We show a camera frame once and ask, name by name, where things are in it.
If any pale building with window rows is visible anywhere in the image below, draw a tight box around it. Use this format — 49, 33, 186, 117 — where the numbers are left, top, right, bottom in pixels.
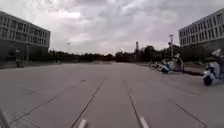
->
177, 7, 224, 54

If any distant tower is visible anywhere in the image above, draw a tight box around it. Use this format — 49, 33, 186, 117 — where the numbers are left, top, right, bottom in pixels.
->
135, 40, 140, 52

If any dark glass-fronted building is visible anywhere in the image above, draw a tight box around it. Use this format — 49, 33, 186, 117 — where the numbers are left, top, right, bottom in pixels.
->
0, 10, 52, 65

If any row of parked scooters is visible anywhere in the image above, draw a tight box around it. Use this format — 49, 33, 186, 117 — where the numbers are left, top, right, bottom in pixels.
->
150, 53, 185, 75

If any robot's own part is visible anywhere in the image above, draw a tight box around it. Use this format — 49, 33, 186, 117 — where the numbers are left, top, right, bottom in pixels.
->
76, 118, 89, 128
138, 116, 151, 128

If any row of trees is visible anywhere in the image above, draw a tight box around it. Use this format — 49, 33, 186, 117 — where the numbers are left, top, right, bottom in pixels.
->
28, 45, 215, 64

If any grey paved plaza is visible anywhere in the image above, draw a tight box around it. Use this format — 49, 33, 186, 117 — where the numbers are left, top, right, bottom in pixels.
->
0, 61, 224, 128

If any thin lamp pole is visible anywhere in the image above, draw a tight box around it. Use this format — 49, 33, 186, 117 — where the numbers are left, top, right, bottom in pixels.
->
65, 41, 72, 54

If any pale pole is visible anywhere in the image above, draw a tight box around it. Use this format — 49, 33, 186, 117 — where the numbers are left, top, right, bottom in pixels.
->
168, 33, 175, 60

